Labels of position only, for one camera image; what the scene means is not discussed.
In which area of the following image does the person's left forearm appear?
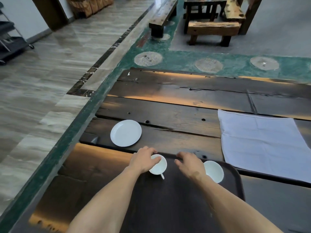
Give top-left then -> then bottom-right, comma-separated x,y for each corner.
66,166 -> 142,233

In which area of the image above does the dark brown wooden pillar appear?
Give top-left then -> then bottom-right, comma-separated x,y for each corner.
30,0 -> 70,31

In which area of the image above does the white cloth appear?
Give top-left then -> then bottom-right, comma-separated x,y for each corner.
217,109 -> 311,184

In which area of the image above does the black wheeled cart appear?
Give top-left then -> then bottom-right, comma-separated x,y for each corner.
0,2 -> 35,65

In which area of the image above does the row of carved wooden blocks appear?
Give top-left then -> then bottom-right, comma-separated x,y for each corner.
67,0 -> 115,19

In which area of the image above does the person's right forearm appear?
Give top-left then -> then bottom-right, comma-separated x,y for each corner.
192,176 -> 284,233

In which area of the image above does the dark brown serving tray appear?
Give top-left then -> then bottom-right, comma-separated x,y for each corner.
120,153 -> 246,233

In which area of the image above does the dark wooden post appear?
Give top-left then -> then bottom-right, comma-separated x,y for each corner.
238,0 -> 264,36

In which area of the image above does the person's left hand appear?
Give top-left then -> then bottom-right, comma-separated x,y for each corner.
128,146 -> 162,173

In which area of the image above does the dark wooden table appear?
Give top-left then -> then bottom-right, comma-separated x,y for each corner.
183,0 -> 228,34

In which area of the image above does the person's right hand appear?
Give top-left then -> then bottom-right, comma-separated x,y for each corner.
174,152 -> 207,181

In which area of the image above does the white bowl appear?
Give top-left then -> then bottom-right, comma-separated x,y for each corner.
203,161 -> 224,184

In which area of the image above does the white round plate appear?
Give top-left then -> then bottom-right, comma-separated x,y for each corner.
110,119 -> 142,147

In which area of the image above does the white cup with handle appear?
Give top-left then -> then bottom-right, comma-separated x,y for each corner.
148,154 -> 168,180

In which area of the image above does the weathered light wooden bench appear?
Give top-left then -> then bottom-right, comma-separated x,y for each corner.
223,0 -> 246,23

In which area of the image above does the long dark wooden bench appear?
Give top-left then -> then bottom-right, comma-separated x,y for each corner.
149,0 -> 178,38

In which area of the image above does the short rustic wooden bench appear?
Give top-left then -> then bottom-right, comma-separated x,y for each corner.
187,20 -> 241,47

